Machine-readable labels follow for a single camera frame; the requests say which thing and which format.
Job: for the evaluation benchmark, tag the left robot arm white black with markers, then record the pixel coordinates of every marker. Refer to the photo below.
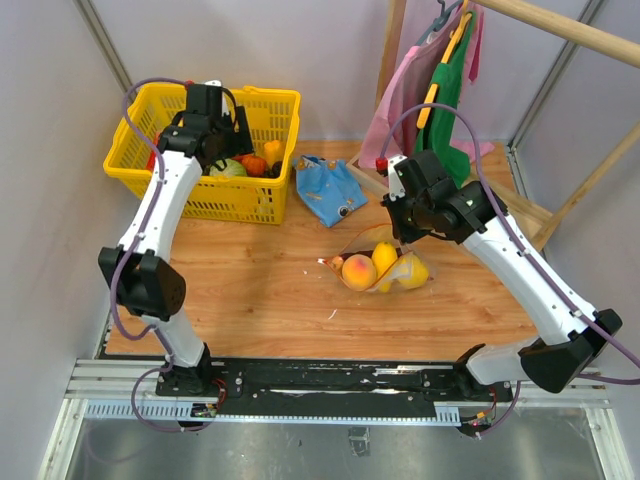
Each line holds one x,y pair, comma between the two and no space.
146,293

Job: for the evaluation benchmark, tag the grey hanger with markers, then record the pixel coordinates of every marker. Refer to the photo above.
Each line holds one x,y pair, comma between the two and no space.
440,20

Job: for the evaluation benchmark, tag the green shirt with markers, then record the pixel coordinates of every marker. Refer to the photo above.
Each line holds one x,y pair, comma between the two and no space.
437,133

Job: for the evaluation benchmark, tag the orange bell pepper toy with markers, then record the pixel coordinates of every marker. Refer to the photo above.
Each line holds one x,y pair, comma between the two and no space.
273,152

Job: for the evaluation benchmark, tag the blue patterned cloth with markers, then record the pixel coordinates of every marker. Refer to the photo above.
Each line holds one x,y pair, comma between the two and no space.
328,189

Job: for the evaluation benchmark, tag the green cabbage toy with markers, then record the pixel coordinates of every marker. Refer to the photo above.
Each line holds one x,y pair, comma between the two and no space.
227,168

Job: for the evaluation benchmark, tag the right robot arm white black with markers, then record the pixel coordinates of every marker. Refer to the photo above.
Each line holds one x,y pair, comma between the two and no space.
571,332

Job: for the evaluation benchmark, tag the small orange pumpkin toy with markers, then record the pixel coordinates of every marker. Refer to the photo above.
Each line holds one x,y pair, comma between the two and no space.
254,165

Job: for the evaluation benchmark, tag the yellow hanger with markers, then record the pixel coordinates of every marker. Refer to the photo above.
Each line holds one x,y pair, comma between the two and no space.
456,37

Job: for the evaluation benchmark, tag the peach toy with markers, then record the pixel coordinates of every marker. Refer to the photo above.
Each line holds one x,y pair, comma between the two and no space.
358,272

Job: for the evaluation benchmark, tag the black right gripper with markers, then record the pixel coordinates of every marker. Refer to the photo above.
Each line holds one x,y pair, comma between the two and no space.
404,234

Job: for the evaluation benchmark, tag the yellow lemon toy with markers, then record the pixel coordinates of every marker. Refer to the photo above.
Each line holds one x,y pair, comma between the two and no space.
414,272

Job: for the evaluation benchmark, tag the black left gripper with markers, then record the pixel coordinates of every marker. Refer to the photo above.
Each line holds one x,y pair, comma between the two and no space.
240,143

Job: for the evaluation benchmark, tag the pink shirt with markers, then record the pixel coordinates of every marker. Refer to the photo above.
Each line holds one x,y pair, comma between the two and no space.
409,86

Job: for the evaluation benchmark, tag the clear zip top bag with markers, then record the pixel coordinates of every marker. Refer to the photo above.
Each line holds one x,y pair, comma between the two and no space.
364,243

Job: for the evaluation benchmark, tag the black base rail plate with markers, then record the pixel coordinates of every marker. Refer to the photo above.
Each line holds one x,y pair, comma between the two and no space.
316,389

